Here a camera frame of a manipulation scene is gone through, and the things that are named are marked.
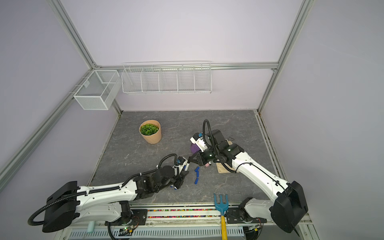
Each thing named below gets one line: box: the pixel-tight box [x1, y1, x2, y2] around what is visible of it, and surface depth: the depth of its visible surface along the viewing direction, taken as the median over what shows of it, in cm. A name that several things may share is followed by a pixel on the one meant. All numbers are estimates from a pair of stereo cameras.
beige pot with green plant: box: [139, 119, 162, 145], surface depth 97 cm
